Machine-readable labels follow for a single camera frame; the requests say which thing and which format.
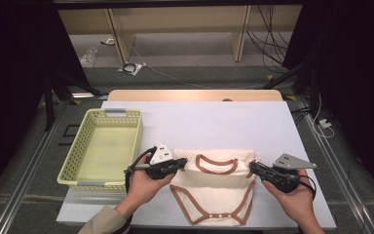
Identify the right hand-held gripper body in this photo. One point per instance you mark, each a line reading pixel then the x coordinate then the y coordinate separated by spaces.
pixel 289 180

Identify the black curtain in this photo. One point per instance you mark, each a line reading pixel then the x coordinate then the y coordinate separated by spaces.
pixel 13 81
pixel 354 81

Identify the aluminium floor rail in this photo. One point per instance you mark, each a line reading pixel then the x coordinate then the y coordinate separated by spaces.
pixel 24 182
pixel 345 182

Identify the dark round table grommet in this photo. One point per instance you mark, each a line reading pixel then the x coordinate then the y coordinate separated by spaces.
pixel 227 99

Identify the cream baby bodysuit brown trim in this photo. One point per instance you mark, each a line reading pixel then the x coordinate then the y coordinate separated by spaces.
pixel 214 195

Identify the person's right hand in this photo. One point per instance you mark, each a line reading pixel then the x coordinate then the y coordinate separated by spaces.
pixel 298 204

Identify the white table cover board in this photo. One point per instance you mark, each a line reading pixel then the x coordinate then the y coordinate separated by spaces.
pixel 207 130

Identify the clear plastic bag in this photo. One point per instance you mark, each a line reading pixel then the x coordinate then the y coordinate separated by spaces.
pixel 89 57

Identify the small flat floor item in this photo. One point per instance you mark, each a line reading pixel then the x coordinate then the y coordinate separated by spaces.
pixel 108 41

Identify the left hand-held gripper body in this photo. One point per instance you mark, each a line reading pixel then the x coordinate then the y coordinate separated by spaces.
pixel 160 156

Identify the black metal stand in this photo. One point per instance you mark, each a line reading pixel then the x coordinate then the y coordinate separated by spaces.
pixel 285 75
pixel 48 104

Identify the pale green plastic basket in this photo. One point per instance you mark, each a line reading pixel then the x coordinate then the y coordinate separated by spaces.
pixel 104 152

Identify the light wooden table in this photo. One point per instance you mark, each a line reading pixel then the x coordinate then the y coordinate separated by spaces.
pixel 191 95

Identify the person's left hand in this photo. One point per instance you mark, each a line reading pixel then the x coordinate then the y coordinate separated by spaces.
pixel 142 188

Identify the white power plug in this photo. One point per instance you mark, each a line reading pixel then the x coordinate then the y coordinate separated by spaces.
pixel 324 123

